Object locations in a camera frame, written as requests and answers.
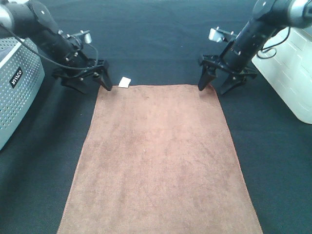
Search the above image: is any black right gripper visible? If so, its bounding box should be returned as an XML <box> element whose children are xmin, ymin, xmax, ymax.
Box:
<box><xmin>197</xmin><ymin>41</ymin><xmax>257</xmax><ymax>95</ymax></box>

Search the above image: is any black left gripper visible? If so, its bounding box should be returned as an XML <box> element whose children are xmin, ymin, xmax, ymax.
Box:
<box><xmin>52</xmin><ymin>41</ymin><xmax>113</xmax><ymax>94</ymax></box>

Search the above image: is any brown microfiber towel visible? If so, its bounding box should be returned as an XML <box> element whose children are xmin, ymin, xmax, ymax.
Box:
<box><xmin>58</xmin><ymin>85</ymin><xmax>262</xmax><ymax>234</ymax></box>

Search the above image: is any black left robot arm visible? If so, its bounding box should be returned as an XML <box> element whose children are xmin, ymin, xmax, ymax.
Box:
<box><xmin>0</xmin><ymin>0</ymin><xmax>113</xmax><ymax>94</ymax></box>

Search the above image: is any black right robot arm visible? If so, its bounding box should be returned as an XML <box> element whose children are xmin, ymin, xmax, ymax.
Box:
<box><xmin>198</xmin><ymin>0</ymin><xmax>312</xmax><ymax>94</ymax></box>

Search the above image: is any white plastic bin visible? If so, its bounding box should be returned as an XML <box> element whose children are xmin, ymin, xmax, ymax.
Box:
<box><xmin>252</xmin><ymin>28</ymin><xmax>312</xmax><ymax>124</ymax></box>

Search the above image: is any white perforated plastic basket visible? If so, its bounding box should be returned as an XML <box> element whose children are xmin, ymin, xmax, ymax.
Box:
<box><xmin>0</xmin><ymin>37</ymin><xmax>45</xmax><ymax>148</ymax></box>

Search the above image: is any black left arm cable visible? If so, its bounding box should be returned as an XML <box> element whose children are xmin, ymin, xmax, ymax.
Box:
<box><xmin>0</xmin><ymin>24</ymin><xmax>99</xmax><ymax>71</ymax></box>

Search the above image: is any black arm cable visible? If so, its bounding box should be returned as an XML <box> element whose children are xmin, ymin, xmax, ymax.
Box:
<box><xmin>256</xmin><ymin>25</ymin><xmax>292</xmax><ymax>59</ymax></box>
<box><xmin>0</xmin><ymin>24</ymin><xmax>99</xmax><ymax>71</ymax></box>

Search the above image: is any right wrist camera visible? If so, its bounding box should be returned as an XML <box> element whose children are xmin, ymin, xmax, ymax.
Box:
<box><xmin>208</xmin><ymin>26</ymin><xmax>237</xmax><ymax>43</ymax></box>

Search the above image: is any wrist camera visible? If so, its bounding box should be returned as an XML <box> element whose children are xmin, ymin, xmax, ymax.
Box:
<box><xmin>72</xmin><ymin>30</ymin><xmax>92</xmax><ymax>44</ymax></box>
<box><xmin>208</xmin><ymin>26</ymin><xmax>237</xmax><ymax>43</ymax></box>

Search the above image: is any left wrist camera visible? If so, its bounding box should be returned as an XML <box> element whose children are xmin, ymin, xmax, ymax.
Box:
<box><xmin>72</xmin><ymin>30</ymin><xmax>92</xmax><ymax>44</ymax></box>

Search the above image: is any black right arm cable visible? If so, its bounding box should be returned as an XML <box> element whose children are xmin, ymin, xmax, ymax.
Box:
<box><xmin>256</xmin><ymin>25</ymin><xmax>292</xmax><ymax>59</ymax></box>

